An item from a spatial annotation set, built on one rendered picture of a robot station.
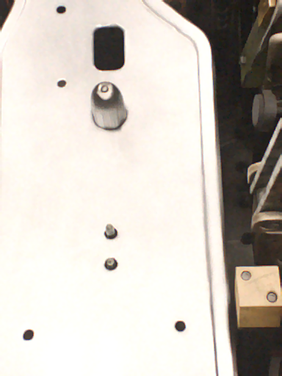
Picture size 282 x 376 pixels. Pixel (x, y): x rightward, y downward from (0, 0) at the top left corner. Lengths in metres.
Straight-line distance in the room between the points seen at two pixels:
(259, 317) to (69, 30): 0.36
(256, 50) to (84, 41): 0.18
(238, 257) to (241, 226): 0.04
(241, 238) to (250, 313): 0.42
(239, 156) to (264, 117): 0.57
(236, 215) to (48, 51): 0.36
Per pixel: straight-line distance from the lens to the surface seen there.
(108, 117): 0.89
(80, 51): 0.96
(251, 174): 0.80
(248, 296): 0.76
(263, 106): 0.66
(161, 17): 0.97
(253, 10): 1.07
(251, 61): 0.92
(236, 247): 1.17
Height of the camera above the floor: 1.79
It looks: 64 degrees down
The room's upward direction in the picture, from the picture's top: 9 degrees counter-clockwise
